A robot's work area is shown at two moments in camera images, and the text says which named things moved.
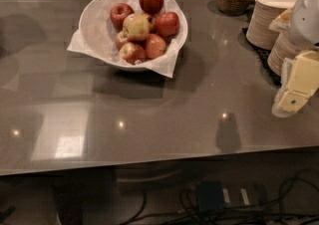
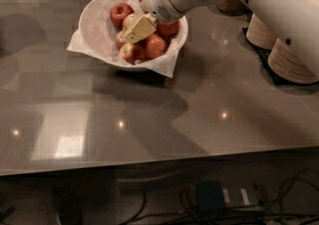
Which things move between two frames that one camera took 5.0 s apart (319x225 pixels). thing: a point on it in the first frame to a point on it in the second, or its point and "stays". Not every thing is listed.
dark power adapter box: (210, 194) stays
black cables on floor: (188, 214) stays
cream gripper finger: (303, 81) to (140, 30)
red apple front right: (156, 46) stays
